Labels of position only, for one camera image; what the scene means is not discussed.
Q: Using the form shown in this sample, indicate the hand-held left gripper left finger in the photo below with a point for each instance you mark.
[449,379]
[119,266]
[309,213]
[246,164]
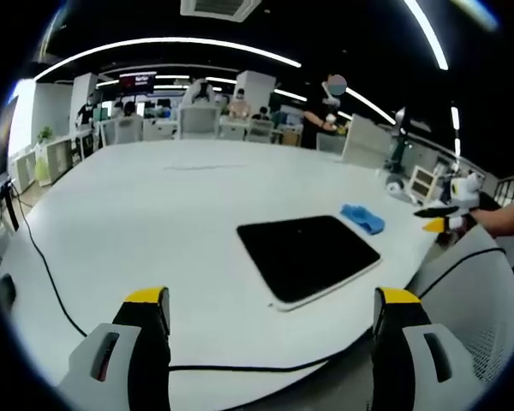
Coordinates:
[111,342]

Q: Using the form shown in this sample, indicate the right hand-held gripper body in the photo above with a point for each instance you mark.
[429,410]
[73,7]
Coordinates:
[466,190]

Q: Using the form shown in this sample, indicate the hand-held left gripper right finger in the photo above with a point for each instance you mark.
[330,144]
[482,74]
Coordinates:
[424,355]

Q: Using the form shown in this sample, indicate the blue cleaning cloth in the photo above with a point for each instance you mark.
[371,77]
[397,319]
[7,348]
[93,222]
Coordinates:
[364,218]

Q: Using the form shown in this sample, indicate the black mirror with white frame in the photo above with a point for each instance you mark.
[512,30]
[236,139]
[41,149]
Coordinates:
[308,254]

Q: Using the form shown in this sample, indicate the small wooden shelf box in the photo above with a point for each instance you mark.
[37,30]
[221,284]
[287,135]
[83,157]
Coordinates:
[424,182]

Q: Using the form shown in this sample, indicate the white round device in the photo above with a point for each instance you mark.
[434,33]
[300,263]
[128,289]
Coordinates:
[397,190]

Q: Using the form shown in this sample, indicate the white mesh office chair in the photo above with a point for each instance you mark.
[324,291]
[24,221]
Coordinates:
[471,299]

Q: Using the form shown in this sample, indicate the green and grey robot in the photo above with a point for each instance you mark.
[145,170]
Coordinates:
[399,141]

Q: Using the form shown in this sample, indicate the white upright panel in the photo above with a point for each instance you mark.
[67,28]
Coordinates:
[365,139]

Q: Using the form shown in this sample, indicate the white low shelf cabinet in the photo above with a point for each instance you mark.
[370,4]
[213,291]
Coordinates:
[47,162]

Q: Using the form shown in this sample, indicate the dark monitor on stand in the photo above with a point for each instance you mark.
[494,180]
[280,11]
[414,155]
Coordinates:
[2,154]

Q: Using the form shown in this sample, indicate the green potted plant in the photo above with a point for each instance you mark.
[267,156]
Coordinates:
[45,134]

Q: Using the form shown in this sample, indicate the ceiling air vent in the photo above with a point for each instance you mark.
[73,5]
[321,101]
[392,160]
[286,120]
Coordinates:
[219,9]

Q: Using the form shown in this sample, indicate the long ceiling light strip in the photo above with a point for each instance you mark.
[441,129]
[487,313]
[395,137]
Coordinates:
[167,43]

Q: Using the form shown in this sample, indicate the red wall screen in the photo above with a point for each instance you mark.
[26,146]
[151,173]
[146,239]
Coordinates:
[138,81]

